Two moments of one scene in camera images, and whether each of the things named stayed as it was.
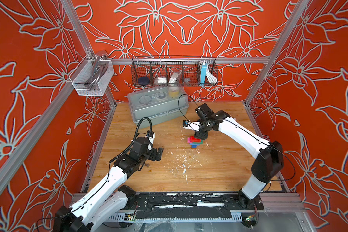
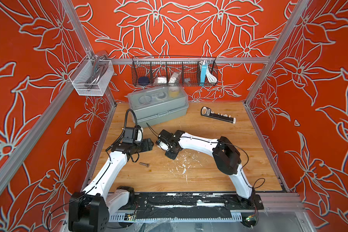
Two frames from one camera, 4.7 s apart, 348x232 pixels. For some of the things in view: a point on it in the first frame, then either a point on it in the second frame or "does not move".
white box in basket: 162,80 does not move
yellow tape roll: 174,92 does not move
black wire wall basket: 174,71 does not move
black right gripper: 199,136 to 171,156
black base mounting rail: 182,205 does not move
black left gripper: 153,157 to 147,144
